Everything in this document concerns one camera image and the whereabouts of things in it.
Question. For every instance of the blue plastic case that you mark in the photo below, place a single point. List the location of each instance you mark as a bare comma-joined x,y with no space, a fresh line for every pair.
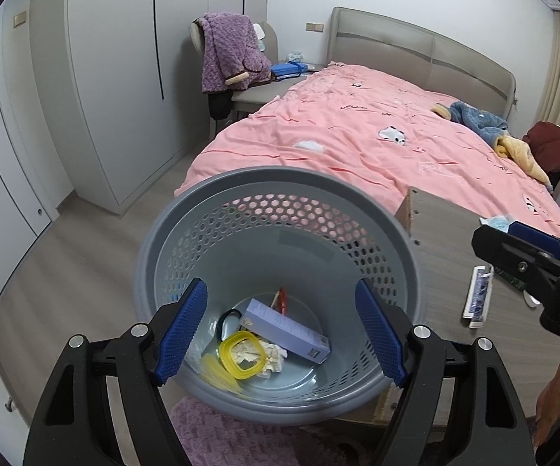
287,70

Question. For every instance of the purple fleece robe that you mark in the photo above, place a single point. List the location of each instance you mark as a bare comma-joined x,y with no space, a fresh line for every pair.
226,53

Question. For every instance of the yellow fleece garment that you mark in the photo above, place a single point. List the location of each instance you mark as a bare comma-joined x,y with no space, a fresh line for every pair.
522,155

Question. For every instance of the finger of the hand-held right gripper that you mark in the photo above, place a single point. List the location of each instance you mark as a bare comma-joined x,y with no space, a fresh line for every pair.
537,238
503,250

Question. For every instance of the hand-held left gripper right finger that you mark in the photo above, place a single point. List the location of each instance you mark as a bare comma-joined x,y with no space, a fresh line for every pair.
379,335

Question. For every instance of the blue fleece pajamas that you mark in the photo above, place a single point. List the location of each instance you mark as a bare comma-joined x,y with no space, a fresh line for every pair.
474,119

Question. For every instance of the dark red garment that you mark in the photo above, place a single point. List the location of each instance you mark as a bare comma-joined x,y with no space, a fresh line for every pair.
546,145

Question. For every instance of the white door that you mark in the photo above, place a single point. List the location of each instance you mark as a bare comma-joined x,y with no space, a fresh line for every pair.
3,179

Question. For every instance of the white tissue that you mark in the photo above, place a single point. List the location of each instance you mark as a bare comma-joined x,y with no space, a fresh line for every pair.
272,354

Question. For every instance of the light blue tissue packet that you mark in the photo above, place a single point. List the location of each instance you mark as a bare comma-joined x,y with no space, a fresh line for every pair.
498,224

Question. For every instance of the bedside wall switch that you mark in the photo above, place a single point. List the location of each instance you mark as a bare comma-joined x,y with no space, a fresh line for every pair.
314,27

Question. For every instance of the purple fluffy rug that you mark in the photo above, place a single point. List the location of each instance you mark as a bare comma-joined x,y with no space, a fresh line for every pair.
221,432

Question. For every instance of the green carton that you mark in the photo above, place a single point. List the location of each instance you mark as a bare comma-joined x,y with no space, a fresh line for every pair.
515,282

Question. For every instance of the black elastic band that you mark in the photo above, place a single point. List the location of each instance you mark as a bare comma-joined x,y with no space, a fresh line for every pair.
221,323

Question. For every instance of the grey wooden table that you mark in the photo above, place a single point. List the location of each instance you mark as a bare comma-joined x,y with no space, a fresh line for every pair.
444,272

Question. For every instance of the orange plastic toy shovel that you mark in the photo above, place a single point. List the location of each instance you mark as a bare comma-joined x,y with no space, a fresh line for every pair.
282,301

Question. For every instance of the white cloth on chair back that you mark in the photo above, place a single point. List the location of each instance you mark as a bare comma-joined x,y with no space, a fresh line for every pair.
260,34

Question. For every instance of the white wardrobe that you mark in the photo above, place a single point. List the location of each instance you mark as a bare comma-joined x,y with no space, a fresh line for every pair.
115,82

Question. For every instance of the wall switch by door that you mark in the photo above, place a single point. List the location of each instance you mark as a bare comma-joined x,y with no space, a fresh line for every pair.
20,19

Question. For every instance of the beige chair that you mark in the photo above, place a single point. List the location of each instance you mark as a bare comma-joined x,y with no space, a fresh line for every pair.
260,94

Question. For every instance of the grey perforated plastic basket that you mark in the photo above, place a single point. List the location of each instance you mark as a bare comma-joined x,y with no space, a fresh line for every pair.
284,194

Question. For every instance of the light purple box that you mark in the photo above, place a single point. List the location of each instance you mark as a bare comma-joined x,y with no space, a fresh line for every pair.
284,330

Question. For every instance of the grey upholstered bed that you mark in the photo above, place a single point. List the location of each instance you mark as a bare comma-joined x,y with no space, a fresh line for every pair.
406,48

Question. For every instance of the bed with pink duvet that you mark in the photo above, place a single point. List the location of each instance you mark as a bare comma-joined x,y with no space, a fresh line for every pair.
333,145

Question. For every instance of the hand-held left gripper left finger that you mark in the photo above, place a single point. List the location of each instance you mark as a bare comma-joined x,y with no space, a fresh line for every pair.
183,330

